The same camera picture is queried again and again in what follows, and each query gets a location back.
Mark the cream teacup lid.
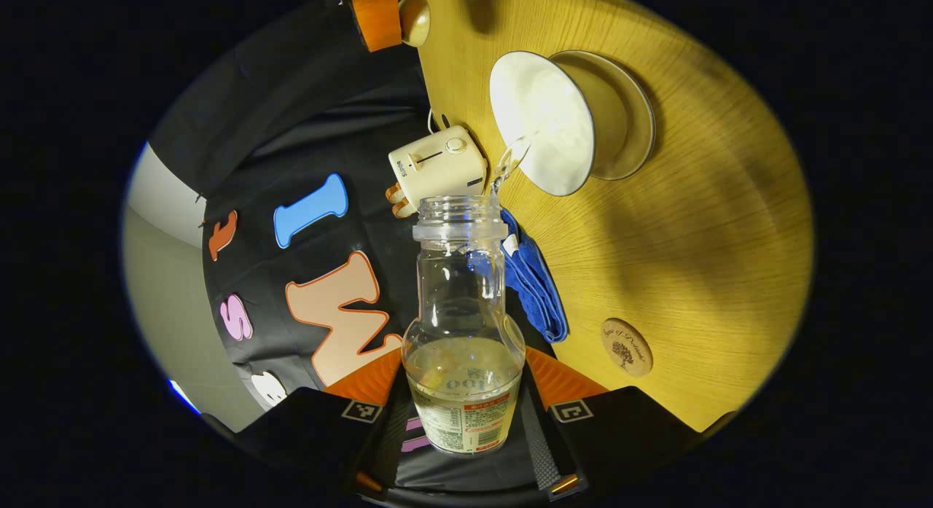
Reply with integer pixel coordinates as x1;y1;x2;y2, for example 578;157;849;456
399;0;431;48

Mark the clear water bottle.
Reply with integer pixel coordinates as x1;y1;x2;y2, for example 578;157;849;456
402;195;526;456

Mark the cream teacup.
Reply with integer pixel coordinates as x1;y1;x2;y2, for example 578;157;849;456
489;50;629;198

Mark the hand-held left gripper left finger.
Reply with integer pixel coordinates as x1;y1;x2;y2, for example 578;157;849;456
233;348;409;498

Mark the blue towel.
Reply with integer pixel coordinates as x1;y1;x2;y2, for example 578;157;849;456
498;208;569;344

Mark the white toaster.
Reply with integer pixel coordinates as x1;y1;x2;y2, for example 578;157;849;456
388;125;488;211

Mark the round wooden coaster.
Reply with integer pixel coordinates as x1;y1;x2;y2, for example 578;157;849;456
601;318;654;378

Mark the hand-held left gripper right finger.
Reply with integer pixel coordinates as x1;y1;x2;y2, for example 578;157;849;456
521;346;704;501

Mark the black backdrop cloth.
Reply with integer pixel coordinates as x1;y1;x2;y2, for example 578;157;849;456
146;0;555;494

